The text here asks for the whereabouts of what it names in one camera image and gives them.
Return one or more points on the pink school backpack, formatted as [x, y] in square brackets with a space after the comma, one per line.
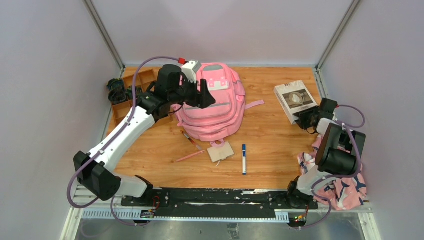
[223, 118]

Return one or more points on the pink pen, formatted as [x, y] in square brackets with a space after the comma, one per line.
[190, 156]

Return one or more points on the dark rolled sock upper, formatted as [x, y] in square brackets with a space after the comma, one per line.
[115, 84]

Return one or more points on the pink patterned cloth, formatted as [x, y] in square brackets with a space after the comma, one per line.
[344, 193]

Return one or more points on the dark rolled sock in tray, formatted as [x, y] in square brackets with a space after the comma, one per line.
[129, 92]

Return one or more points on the red gel pen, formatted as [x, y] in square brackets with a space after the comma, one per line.
[191, 140]

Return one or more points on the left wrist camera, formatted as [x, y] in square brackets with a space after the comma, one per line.
[190, 70]

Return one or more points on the dark rolled sock lower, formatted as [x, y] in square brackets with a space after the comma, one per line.
[117, 96]

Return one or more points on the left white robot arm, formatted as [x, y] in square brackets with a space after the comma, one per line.
[175, 85]

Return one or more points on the blue white marker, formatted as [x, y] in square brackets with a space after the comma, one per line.
[244, 160]

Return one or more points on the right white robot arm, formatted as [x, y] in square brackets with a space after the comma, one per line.
[338, 156]

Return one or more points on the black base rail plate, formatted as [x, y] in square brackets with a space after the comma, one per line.
[216, 203]

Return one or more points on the white coffee cover book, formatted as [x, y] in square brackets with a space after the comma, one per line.
[294, 97]

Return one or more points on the small beige notebook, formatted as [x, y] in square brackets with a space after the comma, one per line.
[220, 153]

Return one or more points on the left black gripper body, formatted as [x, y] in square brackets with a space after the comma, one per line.
[191, 91]

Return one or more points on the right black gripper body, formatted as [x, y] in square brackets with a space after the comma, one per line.
[307, 126]

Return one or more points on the wooden compartment tray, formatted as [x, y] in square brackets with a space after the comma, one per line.
[144, 77]

